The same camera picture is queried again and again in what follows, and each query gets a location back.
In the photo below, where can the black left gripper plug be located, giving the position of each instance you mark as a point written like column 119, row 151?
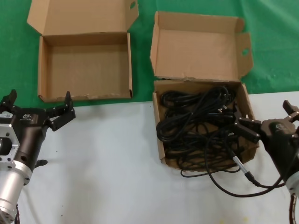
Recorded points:
column 41, row 163

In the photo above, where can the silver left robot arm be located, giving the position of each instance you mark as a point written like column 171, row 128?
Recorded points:
column 11, row 186

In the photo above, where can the silver left wrist bracket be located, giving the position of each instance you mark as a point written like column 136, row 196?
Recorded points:
column 7, row 130

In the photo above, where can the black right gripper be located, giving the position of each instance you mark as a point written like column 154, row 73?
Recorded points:
column 282, row 144

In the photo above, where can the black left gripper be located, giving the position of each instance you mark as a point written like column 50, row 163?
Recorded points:
column 30, row 130

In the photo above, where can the green table cloth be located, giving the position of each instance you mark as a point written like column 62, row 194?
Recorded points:
column 271, row 23
column 14, row 58

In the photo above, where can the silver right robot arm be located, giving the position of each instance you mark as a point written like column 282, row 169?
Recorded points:
column 294, row 184

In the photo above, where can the open brown cardboard box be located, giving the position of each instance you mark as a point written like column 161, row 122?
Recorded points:
column 88, row 67
column 196, row 53

